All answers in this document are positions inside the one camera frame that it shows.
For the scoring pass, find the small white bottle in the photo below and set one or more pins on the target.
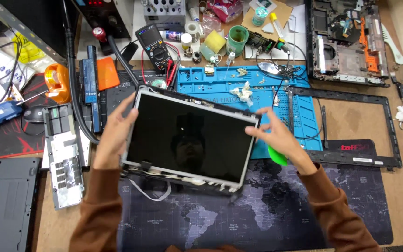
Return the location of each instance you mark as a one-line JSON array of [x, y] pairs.
[[186, 41]]

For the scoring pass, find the green cup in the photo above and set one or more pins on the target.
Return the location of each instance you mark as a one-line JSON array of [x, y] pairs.
[[237, 40]]

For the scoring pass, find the grey closed laptop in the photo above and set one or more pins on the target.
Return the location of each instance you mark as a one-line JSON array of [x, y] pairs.
[[7, 206]]

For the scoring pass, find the blue silicone repair mat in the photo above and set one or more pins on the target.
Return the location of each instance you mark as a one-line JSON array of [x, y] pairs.
[[306, 115]]

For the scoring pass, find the opened black laptop base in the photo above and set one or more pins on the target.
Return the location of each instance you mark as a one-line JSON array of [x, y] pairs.
[[338, 59]]

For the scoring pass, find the person's right hand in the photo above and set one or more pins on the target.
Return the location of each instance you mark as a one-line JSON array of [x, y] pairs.
[[285, 143]]

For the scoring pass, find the dark world map desk mat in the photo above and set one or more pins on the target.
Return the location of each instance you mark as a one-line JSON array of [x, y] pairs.
[[257, 217]]

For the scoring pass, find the clear dropper bottle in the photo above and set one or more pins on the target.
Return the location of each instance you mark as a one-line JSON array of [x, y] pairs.
[[230, 58]]

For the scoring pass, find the yellow capped tube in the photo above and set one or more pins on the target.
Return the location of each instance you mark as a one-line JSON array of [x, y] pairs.
[[276, 23]]

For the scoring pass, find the yellow sponge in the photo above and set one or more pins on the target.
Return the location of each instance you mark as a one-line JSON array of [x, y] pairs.
[[214, 41]]

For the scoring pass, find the person's left hand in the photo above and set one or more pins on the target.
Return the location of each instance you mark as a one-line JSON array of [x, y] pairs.
[[115, 133]]

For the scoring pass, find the black screen bezel frame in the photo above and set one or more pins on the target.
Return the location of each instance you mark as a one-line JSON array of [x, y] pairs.
[[345, 93]]

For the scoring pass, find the small white tissue wad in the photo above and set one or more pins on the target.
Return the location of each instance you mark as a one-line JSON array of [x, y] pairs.
[[402, 113]]

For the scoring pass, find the white plastic comb tool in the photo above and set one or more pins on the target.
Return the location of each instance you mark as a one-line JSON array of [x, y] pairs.
[[394, 47]]

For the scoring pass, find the orange plastic box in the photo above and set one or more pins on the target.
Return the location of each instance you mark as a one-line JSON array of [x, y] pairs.
[[107, 73]]

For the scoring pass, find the red multimeter probes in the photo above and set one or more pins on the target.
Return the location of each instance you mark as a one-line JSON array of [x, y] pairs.
[[171, 71]]

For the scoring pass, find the brown cardboard piece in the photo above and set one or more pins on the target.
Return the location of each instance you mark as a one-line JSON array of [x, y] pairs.
[[282, 15]]

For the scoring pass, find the black laptop battery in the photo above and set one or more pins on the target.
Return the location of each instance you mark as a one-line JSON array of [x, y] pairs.
[[89, 84]]

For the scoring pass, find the laptop screen panel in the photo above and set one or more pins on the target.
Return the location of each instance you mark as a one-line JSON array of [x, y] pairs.
[[191, 140]]

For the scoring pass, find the pink plastic bag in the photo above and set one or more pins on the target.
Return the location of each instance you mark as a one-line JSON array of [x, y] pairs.
[[224, 8]]

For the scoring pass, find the grey tool holder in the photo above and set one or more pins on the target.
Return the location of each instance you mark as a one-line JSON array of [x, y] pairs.
[[164, 14]]

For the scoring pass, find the black bench power supply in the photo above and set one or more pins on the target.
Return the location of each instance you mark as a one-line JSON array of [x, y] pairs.
[[100, 15]]

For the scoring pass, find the black metal shelf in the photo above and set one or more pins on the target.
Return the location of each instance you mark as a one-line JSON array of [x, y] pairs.
[[19, 21]]

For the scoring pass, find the silver metal laptop plate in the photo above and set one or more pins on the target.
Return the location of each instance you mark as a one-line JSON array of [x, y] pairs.
[[65, 164]]

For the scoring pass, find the black digital multimeter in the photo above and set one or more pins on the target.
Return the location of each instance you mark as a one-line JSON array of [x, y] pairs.
[[154, 45]]

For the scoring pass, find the small green tin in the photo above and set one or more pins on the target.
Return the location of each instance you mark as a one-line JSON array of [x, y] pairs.
[[260, 15]]

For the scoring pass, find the black pad with red print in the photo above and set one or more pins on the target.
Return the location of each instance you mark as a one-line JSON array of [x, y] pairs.
[[348, 154]]

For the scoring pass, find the orange tape dispenser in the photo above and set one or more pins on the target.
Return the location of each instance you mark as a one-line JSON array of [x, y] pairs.
[[57, 84]]

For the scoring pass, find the yellow plastic bag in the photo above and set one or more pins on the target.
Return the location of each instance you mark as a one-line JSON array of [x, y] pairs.
[[30, 49]]

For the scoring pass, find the crumpled white tissue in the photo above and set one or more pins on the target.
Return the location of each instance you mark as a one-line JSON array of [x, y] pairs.
[[243, 92]]

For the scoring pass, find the black computer mouse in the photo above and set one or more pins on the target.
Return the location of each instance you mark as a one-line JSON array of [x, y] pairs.
[[35, 114]]

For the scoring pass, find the black and red mouse pad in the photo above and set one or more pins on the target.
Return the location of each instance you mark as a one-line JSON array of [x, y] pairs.
[[9, 140]]

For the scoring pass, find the green plastic pry tool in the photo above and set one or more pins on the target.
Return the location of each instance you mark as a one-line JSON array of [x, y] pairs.
[[277, 156]]

